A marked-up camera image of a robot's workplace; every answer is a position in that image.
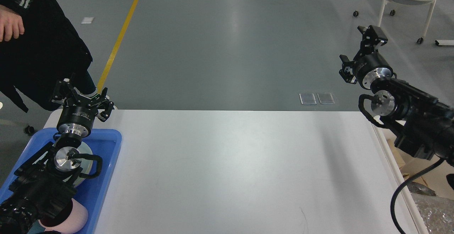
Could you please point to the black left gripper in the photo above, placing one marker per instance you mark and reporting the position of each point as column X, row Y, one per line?
column 75, row 118

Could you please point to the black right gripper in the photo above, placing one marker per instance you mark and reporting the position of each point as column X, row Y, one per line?
column 370, row 65

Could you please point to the pink mug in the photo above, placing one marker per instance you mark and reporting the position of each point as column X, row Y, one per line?
column 70, row 220

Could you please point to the brown paper bag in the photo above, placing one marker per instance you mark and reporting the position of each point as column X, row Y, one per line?
column 408, row 166

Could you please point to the foil sheet front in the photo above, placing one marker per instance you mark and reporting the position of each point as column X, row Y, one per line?
column 437, row 213

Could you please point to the foil sheet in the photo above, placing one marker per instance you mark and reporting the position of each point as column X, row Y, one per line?
column 420, row 189
column 437, row 213

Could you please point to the foil sheet back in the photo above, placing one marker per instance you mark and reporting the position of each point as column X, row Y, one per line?
column 420, row 189

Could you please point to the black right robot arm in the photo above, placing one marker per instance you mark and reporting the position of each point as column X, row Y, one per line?
column 423, row 126

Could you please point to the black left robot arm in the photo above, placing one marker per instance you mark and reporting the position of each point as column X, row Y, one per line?
column 45, row 183

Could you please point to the person's bare hand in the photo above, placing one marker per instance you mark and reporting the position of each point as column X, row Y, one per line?
column 11, row 24

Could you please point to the right black white sneaker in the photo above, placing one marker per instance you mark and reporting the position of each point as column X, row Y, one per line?
column 93, row 94

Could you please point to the blue plastic tray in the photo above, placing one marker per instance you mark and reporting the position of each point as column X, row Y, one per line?
column 90, row 193

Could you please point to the person in black coat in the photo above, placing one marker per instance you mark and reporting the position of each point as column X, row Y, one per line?
column 50, row 50

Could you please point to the white furniture leg with caster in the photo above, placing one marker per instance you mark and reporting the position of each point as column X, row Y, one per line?
column 14, row 119

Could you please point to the small clear plastic piece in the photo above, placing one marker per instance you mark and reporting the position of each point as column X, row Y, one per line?
column 308, row 99

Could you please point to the white bar on floor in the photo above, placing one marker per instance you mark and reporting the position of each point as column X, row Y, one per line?
column 440, row 42

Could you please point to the white plastic bin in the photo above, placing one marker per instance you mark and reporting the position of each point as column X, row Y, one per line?
column 439, row 180

